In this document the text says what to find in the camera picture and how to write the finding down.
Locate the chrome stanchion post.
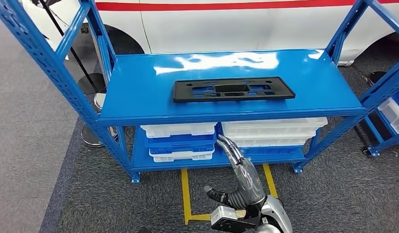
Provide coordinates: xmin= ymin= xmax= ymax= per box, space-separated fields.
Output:
xmin=82 ymin=92 xmax=119 ymax=148

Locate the blue metal shelf rack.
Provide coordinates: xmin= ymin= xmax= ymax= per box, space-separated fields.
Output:
xmin=0 ymin=0 xmax=399 ymax=184

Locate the black plastic license plate frame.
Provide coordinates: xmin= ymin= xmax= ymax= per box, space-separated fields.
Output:
xmin=173 ymin=76 xmax=296 ymax=103

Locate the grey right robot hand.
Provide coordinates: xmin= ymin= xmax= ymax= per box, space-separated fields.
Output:
xmin=204 ymin=134 xmax=266 ymax=206

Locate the blue wheeled bin rack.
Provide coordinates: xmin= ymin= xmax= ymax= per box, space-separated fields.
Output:
xmin=362 ymin=91 xmax=399 ymax=158

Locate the stanchion with dark round base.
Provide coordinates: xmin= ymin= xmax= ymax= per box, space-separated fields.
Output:
xmin=368 ymin=70 xmax=388 ymax=87

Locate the black pole floor stand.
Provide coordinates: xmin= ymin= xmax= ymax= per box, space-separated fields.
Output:
xmin=32 ymin=0 xmax=106 ymax=96

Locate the white car with red stripe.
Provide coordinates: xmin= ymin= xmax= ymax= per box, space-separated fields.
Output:
xmin=22 ymin=0 xmax=399 ymax=67

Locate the small white parts bin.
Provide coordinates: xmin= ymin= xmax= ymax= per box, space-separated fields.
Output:
xmin=378 ymin=97 xmax=399 ymax=134

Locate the large white plastic tray bin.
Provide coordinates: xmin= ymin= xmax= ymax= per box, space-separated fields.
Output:
xmin=221 ymin=117 xmax=329 ymax=139
xmin=231 ymin=136 xmax=316 ymax=148

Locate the large blue plastic tray bin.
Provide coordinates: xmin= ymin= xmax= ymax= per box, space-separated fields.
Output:
xmin=220 ymin=145 xmax=305 ymax=157

